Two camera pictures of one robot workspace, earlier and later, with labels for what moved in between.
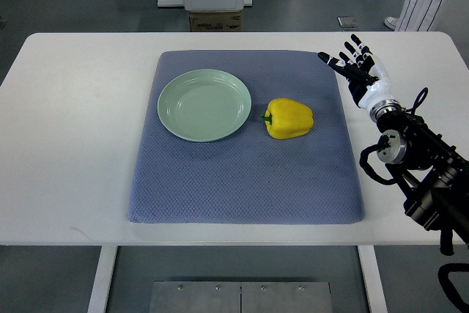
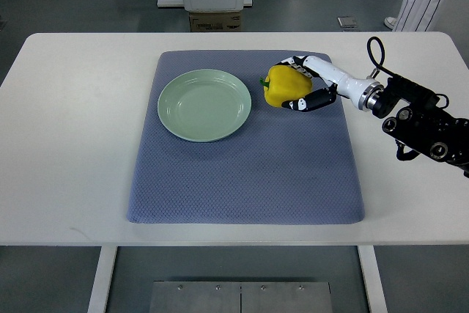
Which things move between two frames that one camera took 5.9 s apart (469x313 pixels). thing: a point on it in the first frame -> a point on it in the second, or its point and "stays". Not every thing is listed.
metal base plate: [239, 297] stays
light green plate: [204, 105] stays
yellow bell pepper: [285, 119] -> [286, 83]
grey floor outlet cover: [346, 22] stays
